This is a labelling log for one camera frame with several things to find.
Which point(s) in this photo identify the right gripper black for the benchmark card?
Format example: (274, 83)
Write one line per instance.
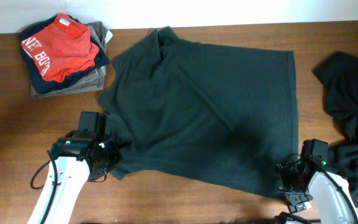
(296, 203)

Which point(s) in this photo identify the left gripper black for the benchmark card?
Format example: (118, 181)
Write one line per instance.
(116, 156)

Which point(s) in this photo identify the dark teal t-shirt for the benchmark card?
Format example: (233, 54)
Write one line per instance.
(218, 114)

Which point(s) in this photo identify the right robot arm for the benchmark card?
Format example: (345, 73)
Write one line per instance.
(307, 179)

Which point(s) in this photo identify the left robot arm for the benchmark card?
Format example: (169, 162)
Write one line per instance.
(83, 155)

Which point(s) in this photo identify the folded grey garment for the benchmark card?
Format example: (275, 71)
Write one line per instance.
(93, 81)

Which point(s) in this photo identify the black garment pile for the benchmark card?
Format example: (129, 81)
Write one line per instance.
(339, 75)

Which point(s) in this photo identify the folded orange printed t-shirt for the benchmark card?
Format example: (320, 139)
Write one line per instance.
(61, 48)

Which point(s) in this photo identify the folded navy blue garment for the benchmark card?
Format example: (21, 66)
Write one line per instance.
(41, 86)

